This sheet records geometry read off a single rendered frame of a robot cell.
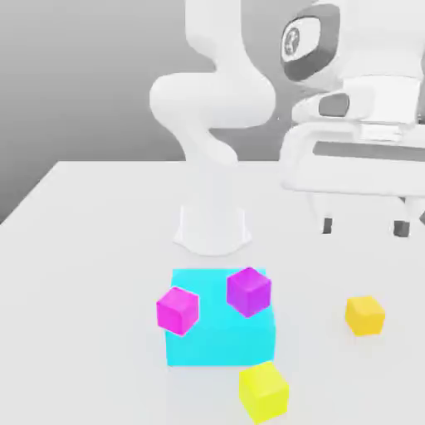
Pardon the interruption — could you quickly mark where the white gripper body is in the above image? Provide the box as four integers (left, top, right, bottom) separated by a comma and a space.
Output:
279, 124, 425, 200

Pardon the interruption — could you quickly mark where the small purple cube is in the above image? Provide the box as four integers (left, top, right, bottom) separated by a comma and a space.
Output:
226, 266, 272, 319

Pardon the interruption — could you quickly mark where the small orange cube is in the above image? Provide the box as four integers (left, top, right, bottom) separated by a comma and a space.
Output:
344, 295, 387, 337

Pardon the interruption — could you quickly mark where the small pink cube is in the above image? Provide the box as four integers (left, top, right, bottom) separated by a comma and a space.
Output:
155, 286, 200, 337

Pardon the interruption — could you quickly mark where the small yellow cube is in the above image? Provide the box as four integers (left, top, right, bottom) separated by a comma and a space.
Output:
238, 361, 290, 425

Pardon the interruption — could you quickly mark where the large cyan box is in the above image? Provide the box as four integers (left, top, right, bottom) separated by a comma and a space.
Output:
164, 267, 277, 368

